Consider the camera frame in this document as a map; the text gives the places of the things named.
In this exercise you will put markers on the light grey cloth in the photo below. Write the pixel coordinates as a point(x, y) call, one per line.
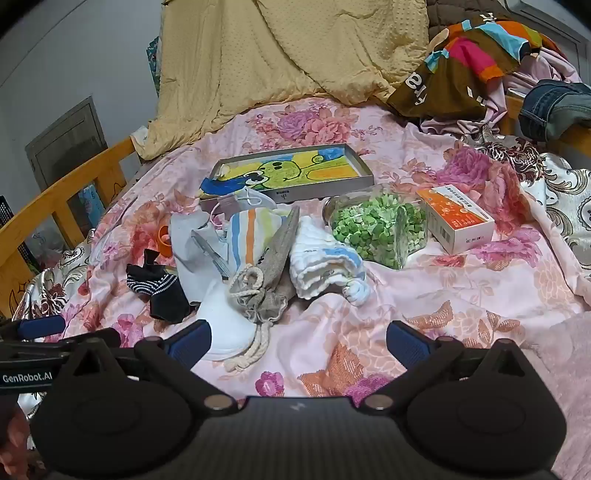
point(194, 263)

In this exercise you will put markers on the pale pink fleece cloth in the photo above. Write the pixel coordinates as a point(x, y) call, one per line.
point(568, 369)

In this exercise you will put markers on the white face mask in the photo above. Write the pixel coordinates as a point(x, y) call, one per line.
point(254, 196)

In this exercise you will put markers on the grey beige knit sock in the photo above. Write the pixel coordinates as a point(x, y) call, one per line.
point(277, 249)

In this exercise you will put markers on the brown quilt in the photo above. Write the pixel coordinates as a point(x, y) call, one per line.
point(452, 11)

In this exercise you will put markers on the brown multicoloured garment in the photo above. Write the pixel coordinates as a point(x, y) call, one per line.
point(443, 78)

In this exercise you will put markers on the black striped sock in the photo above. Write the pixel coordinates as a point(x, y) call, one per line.
point(161, 286)

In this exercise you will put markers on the teal wall poster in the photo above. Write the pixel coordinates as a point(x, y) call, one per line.
point(153, 60)

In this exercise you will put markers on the pale pink clothing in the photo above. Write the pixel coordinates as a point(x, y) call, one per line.
point(531, 69)

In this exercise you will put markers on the striped white sock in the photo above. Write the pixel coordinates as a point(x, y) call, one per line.
point(251, 235)

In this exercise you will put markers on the blue jeans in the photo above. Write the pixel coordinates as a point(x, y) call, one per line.
point(554, 110)

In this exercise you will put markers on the orange plastic cup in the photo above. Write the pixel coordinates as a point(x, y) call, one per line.
point(165, 240)

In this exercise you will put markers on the grey flat packet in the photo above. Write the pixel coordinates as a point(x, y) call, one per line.
point(228, 206)

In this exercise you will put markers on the grey box with cartoon print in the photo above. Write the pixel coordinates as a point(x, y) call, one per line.
point(295, 170)

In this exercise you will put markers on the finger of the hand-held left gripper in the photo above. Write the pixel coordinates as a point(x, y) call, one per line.
point(41, 326)

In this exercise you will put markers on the orange and white medicine box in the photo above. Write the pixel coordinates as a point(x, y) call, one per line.
point(457, 217)

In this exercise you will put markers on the person's left hand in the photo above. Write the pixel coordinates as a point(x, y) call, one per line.
point(13, 434)

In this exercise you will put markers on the blue hanging cloth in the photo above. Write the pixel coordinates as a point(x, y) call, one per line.
point(87, 201)

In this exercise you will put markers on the wooden bed rail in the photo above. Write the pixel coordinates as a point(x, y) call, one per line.
point(55, 198)
point(577, 138)

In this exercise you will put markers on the pink floral bed sheet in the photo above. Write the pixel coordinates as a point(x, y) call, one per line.
point(461, 295)

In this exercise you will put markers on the black plastic crate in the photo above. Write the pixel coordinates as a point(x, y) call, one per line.
point(3, 212)

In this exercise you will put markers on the grey wall hatch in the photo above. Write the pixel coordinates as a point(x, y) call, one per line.
point(64, 143)

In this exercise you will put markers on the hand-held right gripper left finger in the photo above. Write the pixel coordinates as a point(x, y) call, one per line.
point(189, 342)

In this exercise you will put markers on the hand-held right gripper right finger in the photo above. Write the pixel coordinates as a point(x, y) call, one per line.
point(408, 344)

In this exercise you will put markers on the beige quilted blanket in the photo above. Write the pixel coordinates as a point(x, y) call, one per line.
point(277, 55)

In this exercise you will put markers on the white towel with blue stripe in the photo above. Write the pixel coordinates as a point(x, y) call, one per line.
point(318, 258)

